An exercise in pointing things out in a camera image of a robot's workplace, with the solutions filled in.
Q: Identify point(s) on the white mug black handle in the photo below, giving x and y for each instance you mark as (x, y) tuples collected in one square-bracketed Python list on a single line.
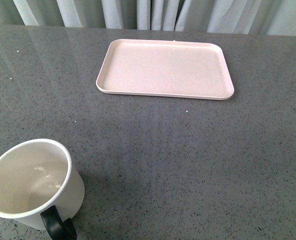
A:
[(41, 188)]

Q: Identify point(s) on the pink rectangular tray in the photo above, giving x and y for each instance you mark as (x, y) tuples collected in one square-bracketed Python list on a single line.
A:
[(164, 68)]

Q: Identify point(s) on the white curtain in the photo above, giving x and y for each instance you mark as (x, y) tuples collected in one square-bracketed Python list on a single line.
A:
[(254, 17)]

